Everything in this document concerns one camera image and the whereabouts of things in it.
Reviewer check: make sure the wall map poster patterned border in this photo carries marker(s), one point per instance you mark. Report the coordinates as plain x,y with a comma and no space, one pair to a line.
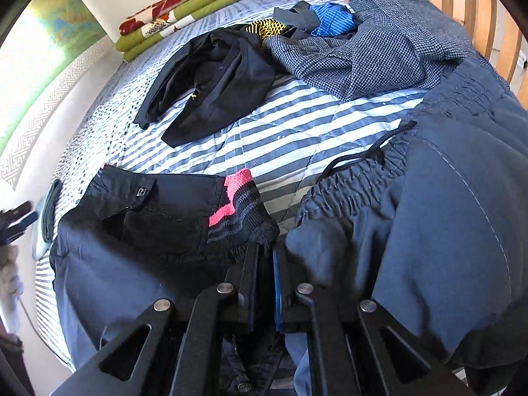
66,20

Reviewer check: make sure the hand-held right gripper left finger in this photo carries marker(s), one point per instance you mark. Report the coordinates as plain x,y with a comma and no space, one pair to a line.
253,280

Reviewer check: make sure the yellow black patterned garment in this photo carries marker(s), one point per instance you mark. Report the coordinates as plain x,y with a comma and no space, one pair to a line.
268,28

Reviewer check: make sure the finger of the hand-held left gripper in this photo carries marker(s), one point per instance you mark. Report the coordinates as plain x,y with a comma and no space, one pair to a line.
25,219

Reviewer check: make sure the person's left hand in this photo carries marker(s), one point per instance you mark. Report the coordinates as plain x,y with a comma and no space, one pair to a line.
8,268

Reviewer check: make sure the black pants yellow label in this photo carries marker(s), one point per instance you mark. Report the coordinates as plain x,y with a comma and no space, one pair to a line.
214,74

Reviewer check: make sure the dark grey garment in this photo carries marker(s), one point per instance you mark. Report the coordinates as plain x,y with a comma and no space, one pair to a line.
303,16

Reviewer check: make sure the pink black striped sock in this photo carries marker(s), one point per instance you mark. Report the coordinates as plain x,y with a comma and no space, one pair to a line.
239,214

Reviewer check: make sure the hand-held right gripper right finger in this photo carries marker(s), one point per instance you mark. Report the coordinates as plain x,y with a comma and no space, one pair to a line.
278,293

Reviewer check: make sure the blue striped garment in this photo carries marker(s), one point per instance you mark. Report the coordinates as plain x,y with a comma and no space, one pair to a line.
330,18

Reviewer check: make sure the striped bed blanket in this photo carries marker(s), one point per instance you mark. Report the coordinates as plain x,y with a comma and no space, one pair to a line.
288,132

